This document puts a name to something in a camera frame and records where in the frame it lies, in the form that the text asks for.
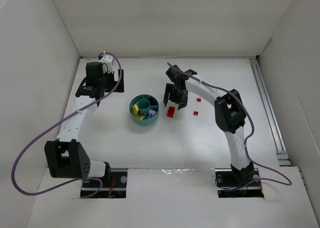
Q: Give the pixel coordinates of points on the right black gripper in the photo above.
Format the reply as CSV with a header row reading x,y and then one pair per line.
x,y
177,93

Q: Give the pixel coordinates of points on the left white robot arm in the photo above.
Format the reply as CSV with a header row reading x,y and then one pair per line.
x,y
66,157

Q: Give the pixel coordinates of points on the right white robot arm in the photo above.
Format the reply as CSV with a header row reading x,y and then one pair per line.
x,y
228,112

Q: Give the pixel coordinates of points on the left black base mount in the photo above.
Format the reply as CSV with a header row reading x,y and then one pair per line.
x,y
116,188

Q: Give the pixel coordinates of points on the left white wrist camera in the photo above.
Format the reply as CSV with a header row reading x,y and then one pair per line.
x,y
107,64

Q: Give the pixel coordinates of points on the lilac lego brick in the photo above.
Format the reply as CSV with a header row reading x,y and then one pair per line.
x,y
151,112

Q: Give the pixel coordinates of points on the long yellow lego plate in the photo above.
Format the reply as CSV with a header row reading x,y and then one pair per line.
x,y
135,110

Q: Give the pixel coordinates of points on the red curved lego brick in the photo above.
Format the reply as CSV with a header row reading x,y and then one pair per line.
x,y
171,111

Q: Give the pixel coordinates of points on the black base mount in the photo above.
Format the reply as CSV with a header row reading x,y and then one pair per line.
x,y
229,187
116,188

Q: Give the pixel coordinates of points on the black square lego plate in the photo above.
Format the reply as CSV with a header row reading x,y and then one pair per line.
x,y
148,97

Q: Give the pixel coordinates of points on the aluminium side rail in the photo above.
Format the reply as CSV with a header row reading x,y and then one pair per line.
x,y
280,149

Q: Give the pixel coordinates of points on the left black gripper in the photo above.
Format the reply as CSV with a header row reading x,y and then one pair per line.
x,y
116,81

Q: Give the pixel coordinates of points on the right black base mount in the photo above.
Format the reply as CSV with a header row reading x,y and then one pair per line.
x,y
229,187

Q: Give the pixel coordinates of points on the teal divided round container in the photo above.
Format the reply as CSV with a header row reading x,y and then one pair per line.
x,y
144,106

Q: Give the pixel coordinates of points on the yellow square lego brick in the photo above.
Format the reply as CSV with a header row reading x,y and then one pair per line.
x,y
140,117

